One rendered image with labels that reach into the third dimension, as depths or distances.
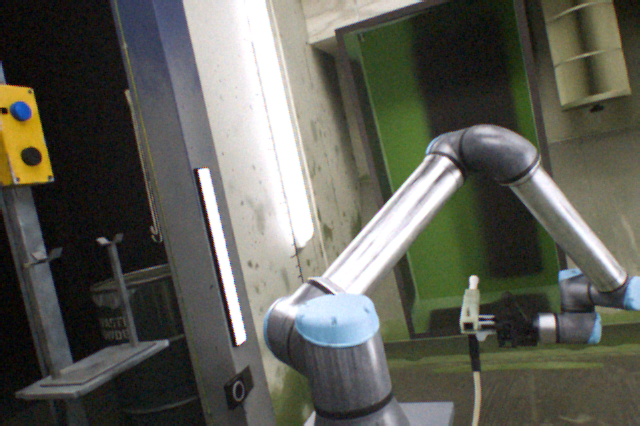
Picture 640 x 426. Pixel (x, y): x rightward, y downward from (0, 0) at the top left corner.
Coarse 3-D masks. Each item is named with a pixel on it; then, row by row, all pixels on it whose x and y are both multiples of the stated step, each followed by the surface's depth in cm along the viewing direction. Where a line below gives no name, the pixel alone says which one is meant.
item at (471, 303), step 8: (472, 280) 183; (472, 288) 173; (464, 296) 164; (472, 296) 162; (464, 304) 156; (472, 304) 154; (464, 312) 148; (472, 312) 147; (464, 320) 143; (472, 320) 142; (464, 328) 143; (472, 328) 142; (472, 336) 153; (472, 344) 153; (472, 352) 154; (472, 360) 154; (472, 368) 155; (480, 368) 155
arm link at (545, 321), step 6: (540, 318) 146; (546, 318) 145; (552, 318) 145; (540, 324) 145; (546, 324) 144; (552, 324) 143; (540, 330) 144; (546, 330) 144; (552, 330) 143; (540, 336) 145; (546, 336) 144; (552, 336) 143; (540, 342) 146; (546, 342) 145; (552, 342) 145
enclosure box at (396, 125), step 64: (448, 0) 156; (512, 0) 181; (384, 64) 201; (448, 64) 194; (512, 64) 187; (384, 128) 209; (448, 128) 201; (512, 128) 194; (384, 192) 197; (512, 192) 201; (448, 256) 216; (512, 256) 208; (448, 320) 201
